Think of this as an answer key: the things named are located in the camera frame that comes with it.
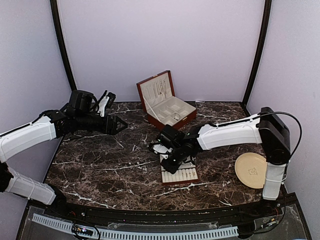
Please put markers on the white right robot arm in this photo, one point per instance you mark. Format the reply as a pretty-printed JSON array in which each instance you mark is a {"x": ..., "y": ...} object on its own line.
[{"x": 264, "y": 128}]

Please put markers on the red wooden jewelry box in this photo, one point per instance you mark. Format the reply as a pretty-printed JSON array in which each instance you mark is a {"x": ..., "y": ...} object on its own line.
[{"x": 160, "y": 103}]

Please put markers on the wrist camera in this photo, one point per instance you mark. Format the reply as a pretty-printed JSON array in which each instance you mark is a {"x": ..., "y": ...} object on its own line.
[
  {"x": 159, "y": 149},
  {"x": 105, "y": 102}
]

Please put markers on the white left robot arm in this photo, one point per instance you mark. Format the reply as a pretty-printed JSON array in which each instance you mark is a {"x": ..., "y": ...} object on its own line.
[{"x": 83, "y": 112}]

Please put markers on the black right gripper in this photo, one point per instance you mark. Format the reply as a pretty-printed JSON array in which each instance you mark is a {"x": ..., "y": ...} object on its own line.
[{"x": 171, "y": 169}]

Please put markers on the beige round plate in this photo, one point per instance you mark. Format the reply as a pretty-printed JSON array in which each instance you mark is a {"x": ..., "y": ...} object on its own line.
[{"x": 250, "y": 168}]

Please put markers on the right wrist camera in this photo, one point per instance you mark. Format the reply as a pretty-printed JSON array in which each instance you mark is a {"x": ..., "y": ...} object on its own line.
[{"x": 159, "y": 149}]

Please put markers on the red jewelry tray insert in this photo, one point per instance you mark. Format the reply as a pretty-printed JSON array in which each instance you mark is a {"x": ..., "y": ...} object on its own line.
[{"x": 186, "y": 173}]

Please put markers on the white slotted cable duct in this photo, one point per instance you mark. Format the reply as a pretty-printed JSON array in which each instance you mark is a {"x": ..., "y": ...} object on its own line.
[{"x": 121, "y": 231}]

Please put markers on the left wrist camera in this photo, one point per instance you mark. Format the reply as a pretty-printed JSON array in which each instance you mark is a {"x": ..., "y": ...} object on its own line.
[{"x": 105, "y": 102}]

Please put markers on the left black frame post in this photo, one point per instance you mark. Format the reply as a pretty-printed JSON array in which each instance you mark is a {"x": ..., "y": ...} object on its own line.
[{"x": 62, "y": 45}]

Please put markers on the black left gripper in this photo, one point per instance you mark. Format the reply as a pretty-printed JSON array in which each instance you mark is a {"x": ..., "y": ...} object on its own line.
[{"x": 112, "y": 130}]

